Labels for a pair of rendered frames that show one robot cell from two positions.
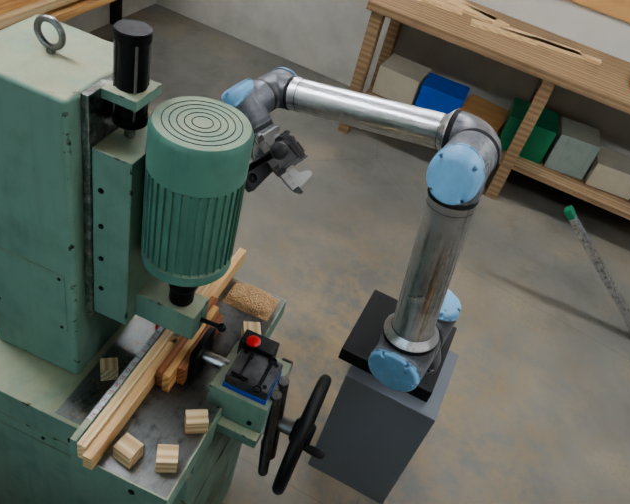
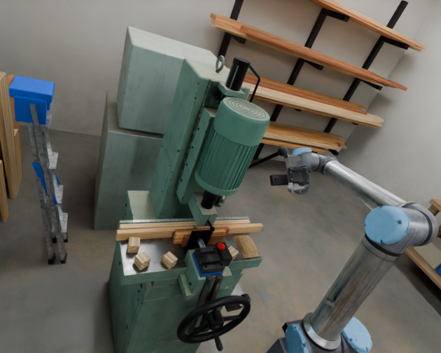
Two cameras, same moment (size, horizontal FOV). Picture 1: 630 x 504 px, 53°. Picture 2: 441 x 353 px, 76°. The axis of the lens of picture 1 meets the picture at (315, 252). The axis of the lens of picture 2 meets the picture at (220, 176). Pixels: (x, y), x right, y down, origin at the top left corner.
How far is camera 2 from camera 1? 58 cm
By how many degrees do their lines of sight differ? 38
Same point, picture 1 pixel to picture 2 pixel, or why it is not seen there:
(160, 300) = (197, 199)
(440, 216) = (365, 248)
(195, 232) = (215, 156)
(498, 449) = not seen: outside the picture
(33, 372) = (145, 208)
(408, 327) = (317, 320)
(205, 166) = (229, 118)
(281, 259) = (305, 285)
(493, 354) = not seen: outside the picture
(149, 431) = (150, 248)
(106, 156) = (206, 111)
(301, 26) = not seen: hidden behind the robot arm
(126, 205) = (202, 137)
